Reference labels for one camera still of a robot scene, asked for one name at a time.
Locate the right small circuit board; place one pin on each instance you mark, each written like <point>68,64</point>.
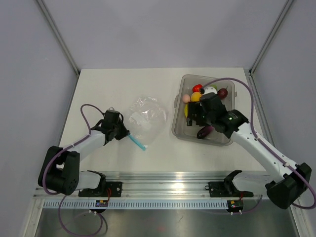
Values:
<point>235,205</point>

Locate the left small circuit board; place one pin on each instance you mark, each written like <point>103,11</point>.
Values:
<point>101,203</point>

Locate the purple toy eggplant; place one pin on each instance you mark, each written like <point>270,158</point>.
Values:
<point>204,132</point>

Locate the black mounting plate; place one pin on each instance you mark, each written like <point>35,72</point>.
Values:
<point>216,189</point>
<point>113,189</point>

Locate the clear grey plastic bin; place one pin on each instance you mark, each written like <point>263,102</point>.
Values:
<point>189,133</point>

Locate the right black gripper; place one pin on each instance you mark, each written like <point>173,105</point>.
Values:
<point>192,108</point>

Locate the pink toy peach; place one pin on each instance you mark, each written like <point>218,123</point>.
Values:
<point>186,98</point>

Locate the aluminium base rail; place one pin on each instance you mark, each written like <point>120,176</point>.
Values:
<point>165,185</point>

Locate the left aluminium frame post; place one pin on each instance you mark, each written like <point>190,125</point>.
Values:
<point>58,36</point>

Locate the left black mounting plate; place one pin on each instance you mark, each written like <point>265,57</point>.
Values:
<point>113,189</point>

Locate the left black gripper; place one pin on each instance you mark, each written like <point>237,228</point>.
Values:
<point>125,132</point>

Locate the aluminium frame post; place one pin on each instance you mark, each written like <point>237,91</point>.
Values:
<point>271,35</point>
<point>58,36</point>

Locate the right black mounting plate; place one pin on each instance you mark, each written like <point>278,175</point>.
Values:
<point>216,189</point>

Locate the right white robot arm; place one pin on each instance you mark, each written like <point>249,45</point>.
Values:
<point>289,179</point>

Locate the orange toy fruit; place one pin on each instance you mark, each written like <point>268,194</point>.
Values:
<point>195,97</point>

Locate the clear zip top bag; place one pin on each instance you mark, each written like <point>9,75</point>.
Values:
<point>146,118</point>

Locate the right aluminium frame post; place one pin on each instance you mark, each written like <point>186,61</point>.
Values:
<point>271,35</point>

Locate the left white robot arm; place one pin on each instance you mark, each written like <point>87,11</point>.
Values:
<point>60,172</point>

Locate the white slotted cable duct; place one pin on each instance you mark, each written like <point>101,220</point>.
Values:
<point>139,204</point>

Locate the small circuit board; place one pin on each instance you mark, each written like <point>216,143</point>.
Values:
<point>101,203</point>
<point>235,205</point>

